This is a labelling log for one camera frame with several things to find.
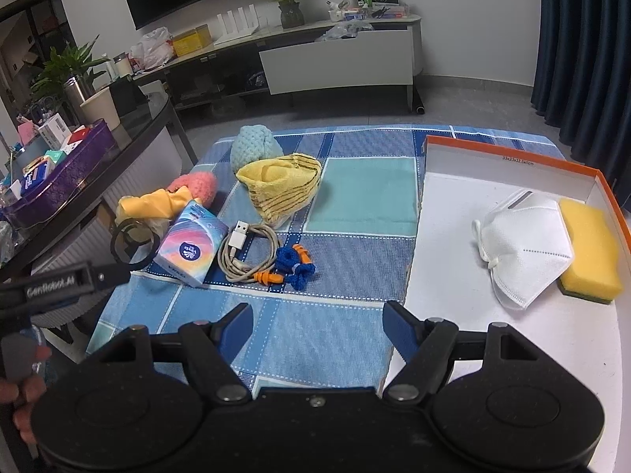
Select clear plastic bag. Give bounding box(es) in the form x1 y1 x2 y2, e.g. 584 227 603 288
315 19 373 43

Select dark blue curtain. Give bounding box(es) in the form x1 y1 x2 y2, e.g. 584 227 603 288
531 0 631 194

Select colourful tissue pack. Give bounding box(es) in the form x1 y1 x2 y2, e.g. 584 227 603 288
152 201 229 289

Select white plastic bag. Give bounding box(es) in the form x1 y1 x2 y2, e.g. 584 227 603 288
129 26 175 69

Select purple tray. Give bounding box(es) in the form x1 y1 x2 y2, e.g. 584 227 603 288
0 119 117 230

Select leafy green plant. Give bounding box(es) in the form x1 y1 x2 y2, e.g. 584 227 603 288
29 34 112 110

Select blue and white box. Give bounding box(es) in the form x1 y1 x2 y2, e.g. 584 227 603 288
22 160 53 193

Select pink box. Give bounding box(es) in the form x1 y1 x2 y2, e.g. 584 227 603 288
17 120 41 147

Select white router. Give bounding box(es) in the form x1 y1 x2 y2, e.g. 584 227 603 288
214 4 260 45

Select black ring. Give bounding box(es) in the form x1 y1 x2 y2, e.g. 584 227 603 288
110 219 161 271

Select red box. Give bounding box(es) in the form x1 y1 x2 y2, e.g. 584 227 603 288
61 127 95 154

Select steel tumbler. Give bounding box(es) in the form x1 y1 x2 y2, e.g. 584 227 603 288
62 76 96 124

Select tv stand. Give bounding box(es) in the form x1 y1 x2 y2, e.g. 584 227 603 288
132 12 426 113

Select white usb cable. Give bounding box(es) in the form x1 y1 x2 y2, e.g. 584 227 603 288
218 220 281 285

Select cream paper cup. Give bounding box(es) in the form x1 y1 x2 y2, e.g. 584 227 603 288
80 87 122 132

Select yellow striped towel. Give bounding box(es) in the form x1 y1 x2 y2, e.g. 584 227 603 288
236 153 323 230

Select clutter of small items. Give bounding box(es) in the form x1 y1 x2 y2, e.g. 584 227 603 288
325 0 410 23

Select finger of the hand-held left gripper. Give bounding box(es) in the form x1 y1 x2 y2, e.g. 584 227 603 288
91 261 133 291

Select white ribbed table base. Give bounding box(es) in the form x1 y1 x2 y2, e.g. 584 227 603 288
28 201 115 337

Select yellow cloth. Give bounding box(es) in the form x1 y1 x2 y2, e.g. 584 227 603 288
115 186 204 230

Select yellow box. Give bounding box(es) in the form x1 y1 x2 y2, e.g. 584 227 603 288
171 26 213 58

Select person's left hand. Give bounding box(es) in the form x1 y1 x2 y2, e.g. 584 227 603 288
0 346 53 447

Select blue corded orange earplugs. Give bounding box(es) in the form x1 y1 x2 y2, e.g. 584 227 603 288
253 243 317 291

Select white face mask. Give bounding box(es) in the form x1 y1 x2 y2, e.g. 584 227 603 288
472 189 575 311

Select light blue crochet hat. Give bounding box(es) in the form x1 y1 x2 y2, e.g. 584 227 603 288
230 125 285 176

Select yellow sponge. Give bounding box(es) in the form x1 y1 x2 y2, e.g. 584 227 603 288
557 198 625 305

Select white drawer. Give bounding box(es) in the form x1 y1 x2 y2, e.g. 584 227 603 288
258 26 415 96

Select blue plaid blanket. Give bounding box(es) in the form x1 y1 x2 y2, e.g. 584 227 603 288
86 125 564 391

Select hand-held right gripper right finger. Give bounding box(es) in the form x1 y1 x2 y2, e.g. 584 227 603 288
383 300 544 402

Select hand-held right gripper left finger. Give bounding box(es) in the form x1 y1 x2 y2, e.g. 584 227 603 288
97 302 254 403

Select black glass table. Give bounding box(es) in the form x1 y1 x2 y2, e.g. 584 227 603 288
0 91 199 277

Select white orange-edged box lid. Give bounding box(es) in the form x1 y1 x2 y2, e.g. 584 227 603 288
385 135 631 473

